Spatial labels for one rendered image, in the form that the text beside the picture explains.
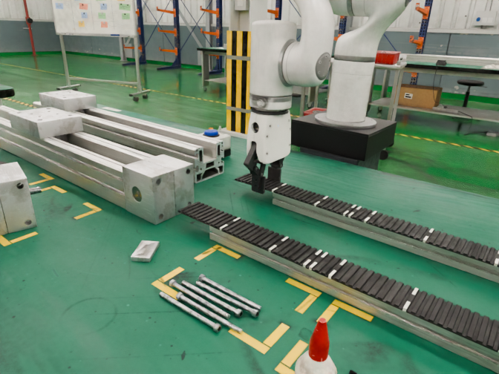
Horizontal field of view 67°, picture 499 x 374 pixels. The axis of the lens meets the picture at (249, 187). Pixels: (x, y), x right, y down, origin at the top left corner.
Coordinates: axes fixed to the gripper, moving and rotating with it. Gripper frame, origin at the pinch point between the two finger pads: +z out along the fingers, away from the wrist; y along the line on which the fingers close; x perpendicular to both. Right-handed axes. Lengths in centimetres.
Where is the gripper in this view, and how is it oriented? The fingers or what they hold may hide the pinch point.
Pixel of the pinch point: (266, 180)
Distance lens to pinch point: 81.2
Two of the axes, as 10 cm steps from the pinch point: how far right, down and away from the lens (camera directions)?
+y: 6.2, -2.9, 7.3
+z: -0.3, 9.2, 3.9
